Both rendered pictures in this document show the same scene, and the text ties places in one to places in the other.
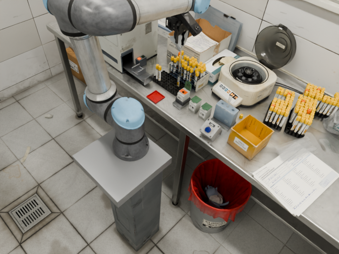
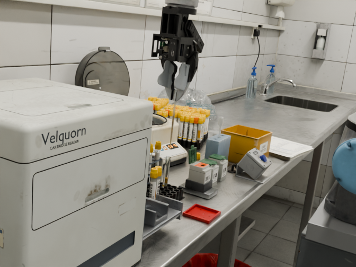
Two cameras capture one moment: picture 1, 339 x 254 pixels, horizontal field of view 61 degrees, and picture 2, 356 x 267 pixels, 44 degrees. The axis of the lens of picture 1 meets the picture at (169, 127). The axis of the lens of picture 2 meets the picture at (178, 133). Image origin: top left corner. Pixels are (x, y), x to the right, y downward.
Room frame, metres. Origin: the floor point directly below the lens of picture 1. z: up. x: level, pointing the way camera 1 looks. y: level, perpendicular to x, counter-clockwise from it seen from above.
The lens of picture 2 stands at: (1.36, 1.00, 1.31)
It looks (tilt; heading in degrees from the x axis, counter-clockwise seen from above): 14 degrees down; 257
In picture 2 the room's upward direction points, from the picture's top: 6 degrees clockwise
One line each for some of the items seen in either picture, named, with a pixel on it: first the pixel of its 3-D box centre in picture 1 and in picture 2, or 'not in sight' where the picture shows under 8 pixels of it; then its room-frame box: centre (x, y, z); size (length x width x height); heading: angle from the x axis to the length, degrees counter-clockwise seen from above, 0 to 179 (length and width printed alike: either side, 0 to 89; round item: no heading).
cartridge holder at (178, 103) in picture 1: (182, 100); (198, 186); (1.05, -0.06, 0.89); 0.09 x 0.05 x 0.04; 138
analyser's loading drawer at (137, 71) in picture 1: (135, 69); (143, 219); (1.23, 0.20, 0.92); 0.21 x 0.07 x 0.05; 49
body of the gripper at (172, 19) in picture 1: (178, 16); (176, 35); (1.15, 0.00, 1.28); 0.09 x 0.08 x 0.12; 49
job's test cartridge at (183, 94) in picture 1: (183, 96); (199, 176); (1.05, -0.06, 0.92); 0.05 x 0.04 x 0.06; 138
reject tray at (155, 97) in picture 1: (155, 97); (202, 213); (1.07, 0.08, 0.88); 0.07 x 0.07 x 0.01; 49
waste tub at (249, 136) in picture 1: (249, 136); (245, 145); (0.81, -0.35, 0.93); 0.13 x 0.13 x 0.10; 46
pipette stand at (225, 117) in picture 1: (225, 114); (217, 152); (0.94, -0.26, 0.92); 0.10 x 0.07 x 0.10; 51
